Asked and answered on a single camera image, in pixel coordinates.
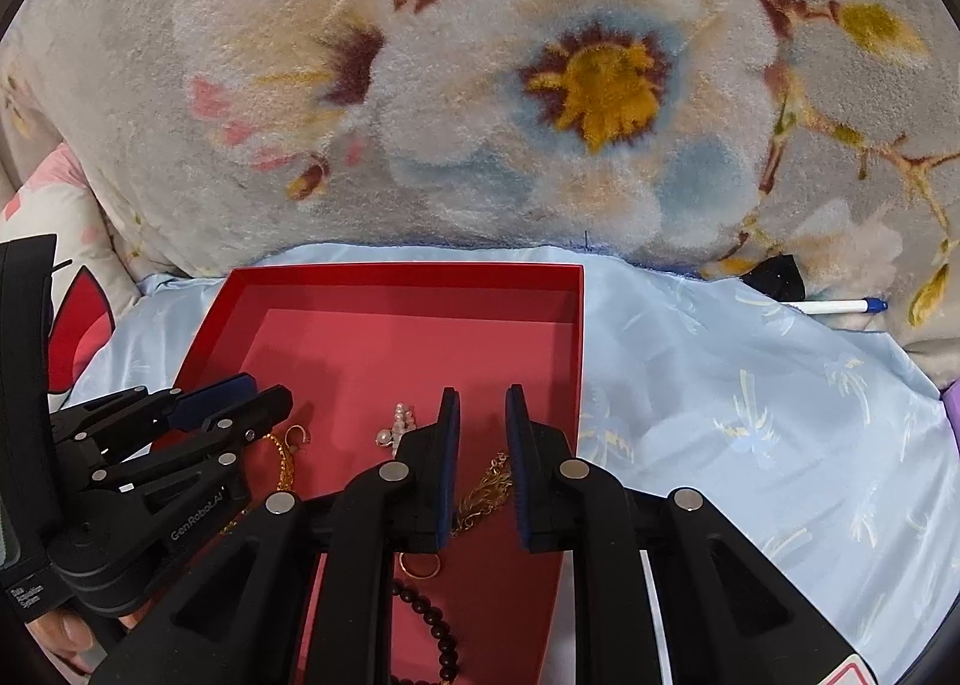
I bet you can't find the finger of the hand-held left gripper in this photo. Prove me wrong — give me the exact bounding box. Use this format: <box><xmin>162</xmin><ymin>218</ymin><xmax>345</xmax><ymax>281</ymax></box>
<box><xmin>88</xmin><ymin>385</ymin><xmax>295</xmax><ymax>500</ymax></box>
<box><xmin>49</xmin><ymin>373</ymin><xmax>258</xmax><ymax>447</ymax></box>

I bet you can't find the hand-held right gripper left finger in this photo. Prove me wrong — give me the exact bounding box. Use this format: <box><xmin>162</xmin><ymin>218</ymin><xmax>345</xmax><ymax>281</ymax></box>
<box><xmin>90</xmin><ymin>386</ymin><xmax>462</xmax><ymax>685</ymax></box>

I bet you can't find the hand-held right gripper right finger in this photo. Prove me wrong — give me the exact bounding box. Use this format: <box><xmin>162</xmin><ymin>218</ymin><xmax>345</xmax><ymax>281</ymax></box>
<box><xmin>504</xmin><ymin>383</ymin><xmax>857</xmax><ymax>685</ymax></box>

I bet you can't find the gold chain black clover bracelet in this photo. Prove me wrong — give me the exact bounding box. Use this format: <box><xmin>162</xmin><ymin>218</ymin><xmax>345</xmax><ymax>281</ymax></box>
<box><xmin>450</xmin><ymin>451</ymin><xmax>515</xmax><ymax>533</ymax></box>

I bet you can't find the gold cuff bracelet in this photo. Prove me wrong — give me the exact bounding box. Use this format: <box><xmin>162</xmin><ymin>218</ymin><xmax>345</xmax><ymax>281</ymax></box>
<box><xmin>255</xmin><ymin>422</ymin><xmax>313</xmax><ymax>496</ymax></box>

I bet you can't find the gold ring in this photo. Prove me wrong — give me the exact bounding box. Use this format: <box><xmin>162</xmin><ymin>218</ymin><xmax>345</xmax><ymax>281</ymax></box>
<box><xmin>397</xmin><ymin>551</ymin><xmax>444</xmax><ymax>580</ymax></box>

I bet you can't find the red cardboard box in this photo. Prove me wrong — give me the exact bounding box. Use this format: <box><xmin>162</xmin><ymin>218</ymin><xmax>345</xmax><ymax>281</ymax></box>
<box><xmin>169</xmin><ymin>262</ymin><xmax>587</xmax><ymax>685</ymax></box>

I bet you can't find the dark bead bracelet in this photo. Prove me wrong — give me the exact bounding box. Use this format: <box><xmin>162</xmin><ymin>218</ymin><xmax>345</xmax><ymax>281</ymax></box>
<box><xmin>386</xmin><ymin>575</ymin><xmax>463</xmax><ymax>685</ymax></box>

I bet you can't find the person's left hand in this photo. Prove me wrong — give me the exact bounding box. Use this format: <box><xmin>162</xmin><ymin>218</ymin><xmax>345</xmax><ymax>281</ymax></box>
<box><xmin>26</xmin><ymin>610</ymin><xmax>143</xmax><ymax>680</ymax></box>

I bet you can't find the white cat face pillow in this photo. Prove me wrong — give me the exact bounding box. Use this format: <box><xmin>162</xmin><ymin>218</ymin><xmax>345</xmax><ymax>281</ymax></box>
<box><xmin>0</xmin><ymin>143</ymin><xmax>140</xmax><ymax>417</ymax></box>

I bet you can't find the light blue palm-print sheet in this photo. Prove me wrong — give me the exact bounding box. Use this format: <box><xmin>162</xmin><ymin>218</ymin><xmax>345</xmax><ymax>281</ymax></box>
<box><xmin>64</xmin><ymin>241</ymin><xmax>960</xmax><ymax>685</ymax></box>

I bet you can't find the grey floral fleece blanket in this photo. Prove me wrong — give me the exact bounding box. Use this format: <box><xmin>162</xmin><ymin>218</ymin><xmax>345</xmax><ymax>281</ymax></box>
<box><xmin>0</xmin><ymin>0</ymin><xmax>960</xmax><ymax>390</ymax></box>

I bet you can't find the white pen with blue cap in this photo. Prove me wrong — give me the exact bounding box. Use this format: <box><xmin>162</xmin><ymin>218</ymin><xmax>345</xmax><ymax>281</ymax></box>
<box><xmin>787</xmin><ymin>295</ymin><xmax>890</xmax><ymax>318</ymax></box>

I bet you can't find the purple flat case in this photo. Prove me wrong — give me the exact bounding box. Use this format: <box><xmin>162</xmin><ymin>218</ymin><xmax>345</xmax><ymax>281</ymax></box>
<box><xmin>937</xmin><ymin>376</ymin><xmax>960</xmax><ymax>447</ymax></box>

